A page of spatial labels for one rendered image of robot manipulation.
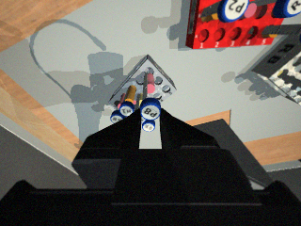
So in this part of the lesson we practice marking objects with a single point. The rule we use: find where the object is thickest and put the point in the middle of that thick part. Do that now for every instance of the white test tube rack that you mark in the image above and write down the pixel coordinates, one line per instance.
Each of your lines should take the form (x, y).
(286, 56)

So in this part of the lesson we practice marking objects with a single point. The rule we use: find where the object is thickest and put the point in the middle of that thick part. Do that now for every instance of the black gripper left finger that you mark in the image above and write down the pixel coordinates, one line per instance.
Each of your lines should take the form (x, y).
(118, 134)

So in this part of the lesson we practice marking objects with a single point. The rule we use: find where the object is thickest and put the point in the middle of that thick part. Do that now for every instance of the grey bench mat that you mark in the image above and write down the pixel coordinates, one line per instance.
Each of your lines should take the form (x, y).
(73, 66)

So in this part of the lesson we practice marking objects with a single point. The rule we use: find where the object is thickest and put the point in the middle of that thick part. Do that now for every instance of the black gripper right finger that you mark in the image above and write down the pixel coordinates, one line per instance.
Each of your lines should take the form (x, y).
(183, 135)

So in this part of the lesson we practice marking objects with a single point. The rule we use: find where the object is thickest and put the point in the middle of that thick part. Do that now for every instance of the grey test tube rack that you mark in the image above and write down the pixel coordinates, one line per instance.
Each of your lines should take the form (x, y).
(136, 78)

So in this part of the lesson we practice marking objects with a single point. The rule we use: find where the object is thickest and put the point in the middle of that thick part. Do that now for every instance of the red test tube rack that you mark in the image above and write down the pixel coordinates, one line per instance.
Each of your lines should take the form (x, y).
(196, 35)

